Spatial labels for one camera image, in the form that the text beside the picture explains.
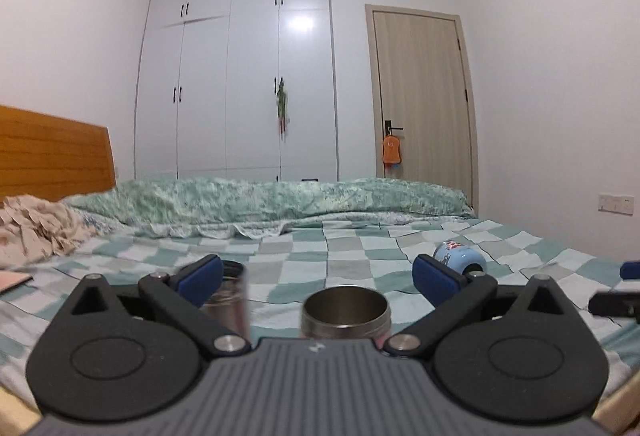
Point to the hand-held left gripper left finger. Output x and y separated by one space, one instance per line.
197 278

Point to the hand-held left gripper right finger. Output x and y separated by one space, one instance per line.
437 278

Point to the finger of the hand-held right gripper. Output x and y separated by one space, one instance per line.
631 270
615 303

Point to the blue printed cup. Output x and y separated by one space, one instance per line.
457 257

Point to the clear glass cup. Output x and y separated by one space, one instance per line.
231 298

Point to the wide stainless steel cup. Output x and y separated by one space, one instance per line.
345 313

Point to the green patterned quilt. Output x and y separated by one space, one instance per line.
270 203

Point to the checked bed sheet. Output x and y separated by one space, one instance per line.
320 261

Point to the orange hanging pouch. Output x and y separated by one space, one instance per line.
392 150

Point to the beige floral cloth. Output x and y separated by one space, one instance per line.
37 228

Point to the light wooden door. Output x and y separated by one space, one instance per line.
422 101

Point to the pink notebook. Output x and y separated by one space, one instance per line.
12 281

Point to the green hanging toy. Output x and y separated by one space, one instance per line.
282 108

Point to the wooden headboard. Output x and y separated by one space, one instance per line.
50 156

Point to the white wardrobe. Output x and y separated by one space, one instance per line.
235 76

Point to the white wall socket panel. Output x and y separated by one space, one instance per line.
616 204

